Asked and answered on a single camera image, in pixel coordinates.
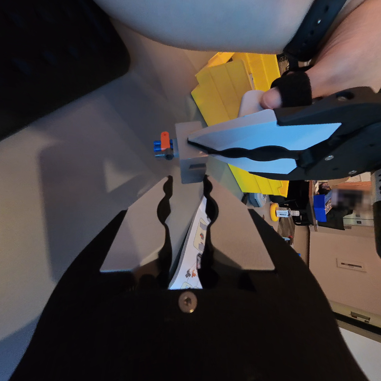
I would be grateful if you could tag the black wristband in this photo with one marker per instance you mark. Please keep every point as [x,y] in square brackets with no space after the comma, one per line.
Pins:
[312,26]

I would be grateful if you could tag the open instruction booklet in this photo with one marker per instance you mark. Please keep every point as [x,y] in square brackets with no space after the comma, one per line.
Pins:
[190,256]

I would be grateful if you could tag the small clear bottle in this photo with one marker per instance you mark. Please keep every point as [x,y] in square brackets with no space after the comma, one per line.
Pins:
[284,213]

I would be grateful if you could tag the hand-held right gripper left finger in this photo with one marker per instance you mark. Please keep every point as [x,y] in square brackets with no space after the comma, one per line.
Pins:
[131,238]

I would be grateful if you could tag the grey desk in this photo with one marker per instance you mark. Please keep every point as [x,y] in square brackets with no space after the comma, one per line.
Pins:
[89,178]

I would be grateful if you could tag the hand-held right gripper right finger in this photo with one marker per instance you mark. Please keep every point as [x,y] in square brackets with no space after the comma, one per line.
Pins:
[241,238]

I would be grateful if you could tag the person's left hand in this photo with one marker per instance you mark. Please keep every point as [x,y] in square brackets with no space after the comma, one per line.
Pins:
[342,59]

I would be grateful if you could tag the yellow round wheel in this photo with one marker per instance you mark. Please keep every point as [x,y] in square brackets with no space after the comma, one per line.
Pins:
[273,212]

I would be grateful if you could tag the yellow plastic bin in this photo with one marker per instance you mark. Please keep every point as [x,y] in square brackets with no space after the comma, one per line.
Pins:
[226,86]

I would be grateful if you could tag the orange blue connector assembly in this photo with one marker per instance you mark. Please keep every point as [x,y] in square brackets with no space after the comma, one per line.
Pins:
[163,144]

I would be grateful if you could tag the grey motor block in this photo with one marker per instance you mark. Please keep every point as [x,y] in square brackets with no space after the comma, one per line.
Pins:
[189,166]

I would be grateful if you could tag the blue box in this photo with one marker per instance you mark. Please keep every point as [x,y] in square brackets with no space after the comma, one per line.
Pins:
[321,208]

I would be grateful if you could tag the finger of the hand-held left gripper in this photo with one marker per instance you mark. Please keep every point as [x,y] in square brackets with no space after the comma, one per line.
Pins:
[268,134]
[268,167]

